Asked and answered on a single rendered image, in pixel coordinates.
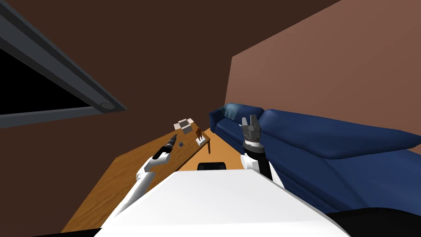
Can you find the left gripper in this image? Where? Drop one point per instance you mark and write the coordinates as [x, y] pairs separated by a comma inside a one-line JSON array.
[[171, 142]]

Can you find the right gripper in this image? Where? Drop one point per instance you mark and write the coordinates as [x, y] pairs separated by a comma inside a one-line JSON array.
[[252, 133]]

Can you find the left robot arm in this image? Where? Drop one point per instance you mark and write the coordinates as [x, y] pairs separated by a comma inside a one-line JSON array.
[[144, 176]]

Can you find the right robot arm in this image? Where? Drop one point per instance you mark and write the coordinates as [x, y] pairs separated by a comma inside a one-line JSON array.
[[261, 161]]

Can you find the pale blue cushion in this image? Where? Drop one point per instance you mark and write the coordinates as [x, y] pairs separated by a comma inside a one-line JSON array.
[[232, 111]]

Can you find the open cardboard box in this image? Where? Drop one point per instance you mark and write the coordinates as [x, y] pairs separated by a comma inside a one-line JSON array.
[[185, 126]]

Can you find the brown figurine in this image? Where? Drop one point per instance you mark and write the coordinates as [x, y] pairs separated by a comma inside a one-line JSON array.
[[199, 133]]

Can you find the white book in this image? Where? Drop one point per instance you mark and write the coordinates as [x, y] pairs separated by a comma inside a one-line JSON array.
[[201, 141]]

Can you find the wooden table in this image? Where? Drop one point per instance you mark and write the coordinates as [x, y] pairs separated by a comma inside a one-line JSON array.
[[121, 184]]

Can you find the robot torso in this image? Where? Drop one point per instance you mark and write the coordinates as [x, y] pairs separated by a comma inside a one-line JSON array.
[[217, 204]]

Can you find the blue sofa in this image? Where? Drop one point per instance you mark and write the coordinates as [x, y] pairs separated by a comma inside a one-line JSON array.
[[329, 154]]

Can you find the dark grey framed window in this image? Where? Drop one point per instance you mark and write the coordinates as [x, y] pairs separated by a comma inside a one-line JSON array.
[[29, 89]]

